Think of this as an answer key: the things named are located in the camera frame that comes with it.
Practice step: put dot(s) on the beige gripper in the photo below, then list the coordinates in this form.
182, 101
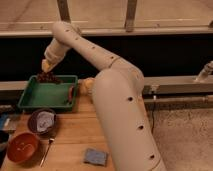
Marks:
45, 66

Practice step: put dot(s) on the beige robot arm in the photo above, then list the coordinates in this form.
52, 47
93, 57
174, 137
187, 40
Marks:
117, 97

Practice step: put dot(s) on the green plastic tray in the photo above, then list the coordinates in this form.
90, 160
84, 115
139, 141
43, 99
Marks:
49, 95

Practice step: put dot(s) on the orange carrot in tray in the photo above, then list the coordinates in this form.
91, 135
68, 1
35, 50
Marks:
70, 94

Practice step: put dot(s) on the small yellow cup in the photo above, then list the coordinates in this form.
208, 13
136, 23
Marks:
88, 85

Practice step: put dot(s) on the dark bowl with cloth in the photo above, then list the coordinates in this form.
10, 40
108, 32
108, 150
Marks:
42, 121

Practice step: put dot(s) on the blue object at edge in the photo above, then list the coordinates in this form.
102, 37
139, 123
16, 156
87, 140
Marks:
8, 122

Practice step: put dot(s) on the metal spoon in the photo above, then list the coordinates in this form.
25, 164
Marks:
50, 141

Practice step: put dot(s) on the orange bowl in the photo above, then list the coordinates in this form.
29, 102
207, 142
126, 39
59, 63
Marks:
22, 147

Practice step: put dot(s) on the blue sponge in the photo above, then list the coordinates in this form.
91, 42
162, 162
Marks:
95, 157

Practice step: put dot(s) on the left wooden post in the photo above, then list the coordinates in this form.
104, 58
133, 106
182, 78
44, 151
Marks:
63, 10

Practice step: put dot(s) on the wooden post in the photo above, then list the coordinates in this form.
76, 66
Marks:
130, 15
63, 10

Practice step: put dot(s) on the right wooden post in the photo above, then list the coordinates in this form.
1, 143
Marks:
130, 15

